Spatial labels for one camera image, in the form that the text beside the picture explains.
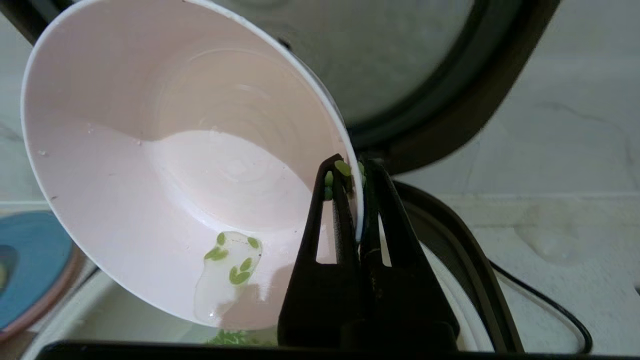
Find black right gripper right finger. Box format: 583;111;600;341
358;159;460;351

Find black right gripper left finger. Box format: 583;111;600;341
277;153;362;349

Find green grains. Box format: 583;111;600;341
194;231;277;347

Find green grain clump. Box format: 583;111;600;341
323;159;367;202

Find black rice cooker lid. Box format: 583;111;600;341
0;0;562;176

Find pink bowl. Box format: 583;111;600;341
20;0;365;331

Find blue plate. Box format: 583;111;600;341
0;210;87;344

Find black power cable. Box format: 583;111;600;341
487;259;595;355

